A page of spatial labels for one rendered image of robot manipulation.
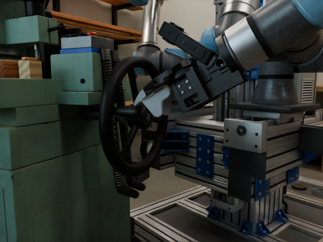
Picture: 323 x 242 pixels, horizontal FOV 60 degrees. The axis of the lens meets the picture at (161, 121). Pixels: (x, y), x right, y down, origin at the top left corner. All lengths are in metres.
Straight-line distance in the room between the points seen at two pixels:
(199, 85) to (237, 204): 0.92
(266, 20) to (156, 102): 0.22
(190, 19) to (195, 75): 3.86
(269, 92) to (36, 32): 0.73
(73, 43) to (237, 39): 0.41
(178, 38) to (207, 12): 3.73
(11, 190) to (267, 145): 0.69
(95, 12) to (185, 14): 1.29
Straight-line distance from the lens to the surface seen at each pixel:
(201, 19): 4.24
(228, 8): 0.62
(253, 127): 0.88
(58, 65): 0.74
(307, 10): 0.45
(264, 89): 1.00
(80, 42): 0.71
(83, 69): 0.68
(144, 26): 1.44
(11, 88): 0.64
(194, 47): 0.49
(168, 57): 1.31
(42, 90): 0.69
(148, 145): 0.96
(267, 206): 1.45
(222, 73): 0.47
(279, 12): 0.45
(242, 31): 0.45
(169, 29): 0.51
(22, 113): 0.66
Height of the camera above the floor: 0.89
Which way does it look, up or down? 8 degrees down
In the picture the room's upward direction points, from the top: straight up
